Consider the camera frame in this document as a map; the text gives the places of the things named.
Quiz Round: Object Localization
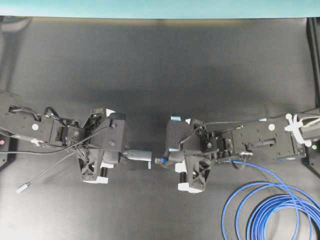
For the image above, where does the grey USB hub with cable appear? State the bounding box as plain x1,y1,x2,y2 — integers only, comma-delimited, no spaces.
16,148,152,194

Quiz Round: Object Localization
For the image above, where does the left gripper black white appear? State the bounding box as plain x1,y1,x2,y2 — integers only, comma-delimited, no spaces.
76,108,131,184

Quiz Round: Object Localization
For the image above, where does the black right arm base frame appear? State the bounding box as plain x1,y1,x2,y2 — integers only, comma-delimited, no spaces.
301,16,320,181

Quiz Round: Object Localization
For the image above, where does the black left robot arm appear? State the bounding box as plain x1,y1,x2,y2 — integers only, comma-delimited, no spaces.
0,90,128,184

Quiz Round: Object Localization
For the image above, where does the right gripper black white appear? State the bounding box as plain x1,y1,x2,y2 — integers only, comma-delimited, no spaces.
154,116,212,194

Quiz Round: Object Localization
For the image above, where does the blue LAN cable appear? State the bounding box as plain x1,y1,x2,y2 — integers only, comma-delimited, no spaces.
154,156,320,240

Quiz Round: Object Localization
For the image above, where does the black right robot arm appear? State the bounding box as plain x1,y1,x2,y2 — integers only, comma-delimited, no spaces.
154,108,320,194

